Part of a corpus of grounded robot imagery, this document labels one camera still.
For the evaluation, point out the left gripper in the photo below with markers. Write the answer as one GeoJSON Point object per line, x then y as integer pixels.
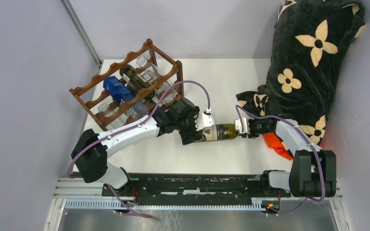
{"type": "Point", "coordinates": [187, 136]}

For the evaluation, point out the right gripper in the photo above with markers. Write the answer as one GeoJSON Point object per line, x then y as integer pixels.
{"type": "Point", "coordinates": [251, 135]}

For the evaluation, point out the green wine bottle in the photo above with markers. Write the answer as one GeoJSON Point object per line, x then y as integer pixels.
{"type": "Point", "coordinates": [218, 132]}
{"type": "Point", "coordinates": [136, 82]}

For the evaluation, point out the brown wooden wine rack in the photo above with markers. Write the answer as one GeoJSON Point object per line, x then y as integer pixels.
{"type": "Point", "coordinates": [147, 46]}

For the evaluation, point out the clear round glass bottle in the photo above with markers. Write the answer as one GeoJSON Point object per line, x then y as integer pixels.
{"type": "Point", "coordinates": [151, 72]}

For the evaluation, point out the blue square glass bottle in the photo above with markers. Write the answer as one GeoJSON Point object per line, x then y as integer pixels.
{"type": "Point", "coordinates": [121, 94]}

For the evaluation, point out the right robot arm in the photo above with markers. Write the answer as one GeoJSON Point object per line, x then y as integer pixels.
{"type": "Point", "coordinates": [313, 171]}

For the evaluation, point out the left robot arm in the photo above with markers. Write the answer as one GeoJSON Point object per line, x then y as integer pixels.
{"type": "Point", "coordinates": [92, 151]}

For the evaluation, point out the orange cloth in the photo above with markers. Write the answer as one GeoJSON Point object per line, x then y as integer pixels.
{"type": "Point", "coordinates": [273, 142]}

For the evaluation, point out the black floral blanket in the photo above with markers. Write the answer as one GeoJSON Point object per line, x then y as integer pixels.
{"type": "Point", "coordinates": [310, 42]}

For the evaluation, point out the aluminium corner profile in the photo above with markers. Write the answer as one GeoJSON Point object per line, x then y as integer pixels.
{"type": "Point", "coordinates": [81, 31]}

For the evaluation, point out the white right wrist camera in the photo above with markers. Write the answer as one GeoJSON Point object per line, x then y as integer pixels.
{"type": "Point", "coordinates": [242, 126]}

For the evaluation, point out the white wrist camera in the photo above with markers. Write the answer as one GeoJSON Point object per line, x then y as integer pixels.
{"type": "Point", "coordinates": [242, 126]}
{"type": "Point", "coordinates": [204, 119]}

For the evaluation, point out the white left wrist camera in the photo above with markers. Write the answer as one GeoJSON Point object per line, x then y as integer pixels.
{"type": "Point", "coordinates": [204, 119]}

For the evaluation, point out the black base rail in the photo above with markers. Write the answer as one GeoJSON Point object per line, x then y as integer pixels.
{"type": "Point", "coordinates": [175, 192]}

